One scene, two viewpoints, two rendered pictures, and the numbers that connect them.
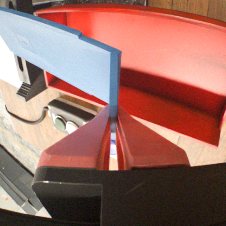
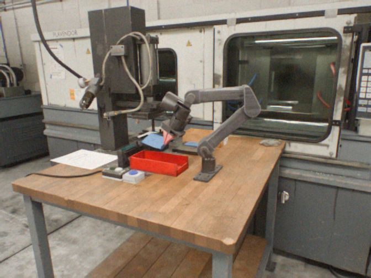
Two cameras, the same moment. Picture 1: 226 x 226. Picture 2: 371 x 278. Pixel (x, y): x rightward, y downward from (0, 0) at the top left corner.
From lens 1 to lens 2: 129 cm
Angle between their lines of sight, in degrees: 99
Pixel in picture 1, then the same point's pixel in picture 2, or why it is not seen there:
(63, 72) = (155, 144)
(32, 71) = (128, 153)
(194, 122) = (170, 168)
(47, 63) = (153, 143)
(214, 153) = (172, 183)
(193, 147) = (164, 181)
